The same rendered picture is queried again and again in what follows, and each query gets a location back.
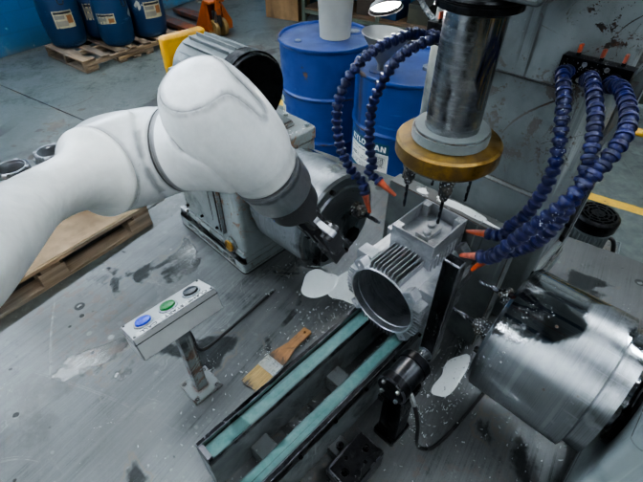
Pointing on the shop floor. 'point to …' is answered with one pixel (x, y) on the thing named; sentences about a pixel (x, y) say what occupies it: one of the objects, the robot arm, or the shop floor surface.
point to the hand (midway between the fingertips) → (332, 248)
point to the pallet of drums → (100, 30)
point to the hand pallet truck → (212, 19)
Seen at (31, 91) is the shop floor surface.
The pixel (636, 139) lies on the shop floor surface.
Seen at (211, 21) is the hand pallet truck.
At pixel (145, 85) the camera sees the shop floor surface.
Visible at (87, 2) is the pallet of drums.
